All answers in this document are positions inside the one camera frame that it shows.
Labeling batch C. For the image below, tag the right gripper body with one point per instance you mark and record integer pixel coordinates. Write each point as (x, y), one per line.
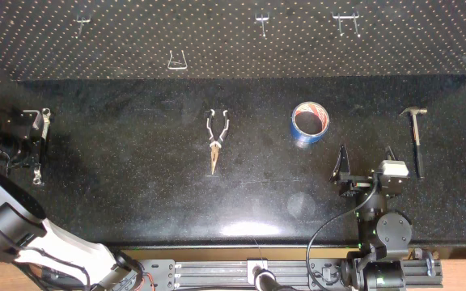
(354, 184)

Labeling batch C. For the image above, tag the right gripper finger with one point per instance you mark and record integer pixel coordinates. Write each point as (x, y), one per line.
(342, 165)
(390, 154)

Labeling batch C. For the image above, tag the wrench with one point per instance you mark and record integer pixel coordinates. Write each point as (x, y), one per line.
(45, 128)

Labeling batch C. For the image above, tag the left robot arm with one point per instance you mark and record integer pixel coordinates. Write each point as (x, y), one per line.
(67, 250)

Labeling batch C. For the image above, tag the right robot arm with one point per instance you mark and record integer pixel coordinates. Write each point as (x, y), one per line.
(392, 232)

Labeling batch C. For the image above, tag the black pegboard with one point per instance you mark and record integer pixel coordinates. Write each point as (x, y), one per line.
(225, 44)

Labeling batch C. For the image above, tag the hammer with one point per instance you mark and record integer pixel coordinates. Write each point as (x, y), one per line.
(416, 133)

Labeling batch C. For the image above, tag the roll of blue tape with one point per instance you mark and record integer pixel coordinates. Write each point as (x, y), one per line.
(300, 135)

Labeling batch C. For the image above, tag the pliers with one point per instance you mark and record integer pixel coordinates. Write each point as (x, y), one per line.
(215, 145)

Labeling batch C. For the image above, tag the metal hook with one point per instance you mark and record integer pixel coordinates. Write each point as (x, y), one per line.
(177, 67)
(262, 21)
(81, 22)
(340, 21)

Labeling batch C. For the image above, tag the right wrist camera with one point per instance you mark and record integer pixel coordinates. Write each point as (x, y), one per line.
(394, 167)

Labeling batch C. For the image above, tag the mounting rail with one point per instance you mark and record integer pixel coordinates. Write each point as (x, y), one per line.
(217, 271)

